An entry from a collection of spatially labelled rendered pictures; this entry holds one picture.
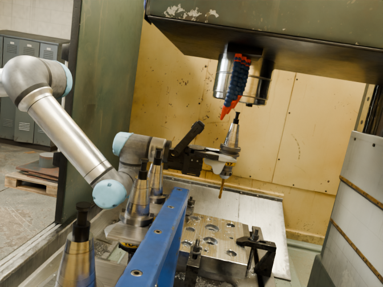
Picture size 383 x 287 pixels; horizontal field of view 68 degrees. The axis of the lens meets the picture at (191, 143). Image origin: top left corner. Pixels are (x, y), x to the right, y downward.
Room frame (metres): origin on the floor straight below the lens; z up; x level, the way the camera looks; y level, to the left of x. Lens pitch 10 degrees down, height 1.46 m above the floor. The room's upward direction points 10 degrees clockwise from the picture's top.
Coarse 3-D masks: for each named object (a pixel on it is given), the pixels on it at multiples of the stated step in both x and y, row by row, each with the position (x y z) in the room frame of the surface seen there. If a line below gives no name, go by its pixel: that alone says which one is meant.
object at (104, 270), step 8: (96, 264) 0.34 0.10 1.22; (104, 264) 0.34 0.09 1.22; (112, 264) 0.34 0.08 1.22; (120, 264) 0.35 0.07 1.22; (96, 272) 0.32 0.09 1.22; (104, 272) 0.33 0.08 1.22; (112, 272) 0.33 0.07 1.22; (120, 272) 0.33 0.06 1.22; (104, 280) 0.31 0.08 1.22; (112, 280) 0.31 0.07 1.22
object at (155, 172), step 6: (150, 168) 0.59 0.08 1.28; (156, 168) 0.59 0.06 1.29; (162, 168) 0.60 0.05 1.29; (150, 174) 0.59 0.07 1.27; (156, 174) 0.59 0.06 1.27; (162, 174) 0.60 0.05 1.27; (150, 180) 0.58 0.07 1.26; (156, 180) 0.58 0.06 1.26; (162, 180) 0.60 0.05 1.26; (150, 186) 0.58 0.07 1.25; (156, 186) 0.58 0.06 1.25; (162, 186) 0.60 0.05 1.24; (150, 192) 0.58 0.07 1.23; (156, 192) 0.58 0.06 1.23; (162, 192) 0.60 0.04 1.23
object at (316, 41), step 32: (160, 0) 0.53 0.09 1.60; (192, 0) 0.53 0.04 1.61; (224, 0) 0.52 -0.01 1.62; (256, 0) 0.52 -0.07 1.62; (288, 0) 0.51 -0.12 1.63; (320, 0) 0.51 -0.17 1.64; (352, 0) 0.50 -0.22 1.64; (192, 32) 0.59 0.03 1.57; (224, 32) 0.54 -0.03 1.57; (256, 32) 0.52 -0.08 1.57; (288, 32) 0.51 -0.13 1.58; (320, 32) 0.51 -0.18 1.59; (352, 32) 0.50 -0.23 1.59; (288, 64) 0.80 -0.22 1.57; (320, 64) 0.71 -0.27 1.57; (352, 64) 0.65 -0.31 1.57
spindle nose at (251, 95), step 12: (228, 60) 0.78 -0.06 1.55; (264, 60) 0.77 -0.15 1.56; (216, 72) 0.84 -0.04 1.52; (228, 72) 0.78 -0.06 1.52; (252, 72) 0.76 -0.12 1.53; (264, 72) 0.77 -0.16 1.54; (216, 84) 0.81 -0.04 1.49; (228, 84) 0.77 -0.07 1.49; (252, 84) 0.76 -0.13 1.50; (264, 84) 0.78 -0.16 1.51; (216, 96) 0.80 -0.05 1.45; (252, 96) 0.76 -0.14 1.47; (264, 96) 0.78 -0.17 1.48
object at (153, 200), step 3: (165, 192) 0.62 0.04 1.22; (162, 195) 0.60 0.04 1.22; (165, 195) 0.61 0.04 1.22; (150, 198) 0.57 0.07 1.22; (153, 198) 0.57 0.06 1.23; (156, 198) 0.57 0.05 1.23; (159, 198) 0.58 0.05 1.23; (162, 198) 0.58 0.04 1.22; (165, 198) 0.61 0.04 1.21; (150, 201) 0.57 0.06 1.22; (153, 201) 0.57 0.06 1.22; (156, 201) 0.57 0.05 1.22; (159, 201) 0.58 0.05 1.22; (162, 201) 0.58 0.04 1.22; (162, 204) 0.59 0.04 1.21
